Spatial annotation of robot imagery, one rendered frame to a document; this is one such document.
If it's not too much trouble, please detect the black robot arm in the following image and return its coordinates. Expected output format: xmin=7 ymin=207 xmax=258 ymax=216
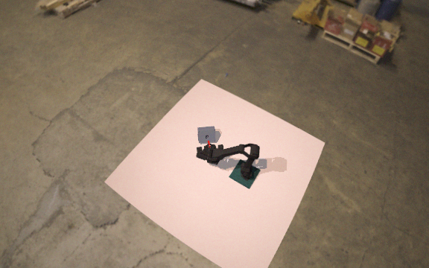
xmin=196 ymin=143 xmax=260 ymax=181

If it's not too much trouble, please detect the grey sloped panel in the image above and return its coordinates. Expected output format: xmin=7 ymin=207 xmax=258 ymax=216
xmin=197 ymin=126 xmax=215 ymax=143

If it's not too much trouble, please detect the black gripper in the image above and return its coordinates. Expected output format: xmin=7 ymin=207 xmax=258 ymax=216
xmin=197 ymin=144 xmax=223 ymax=152

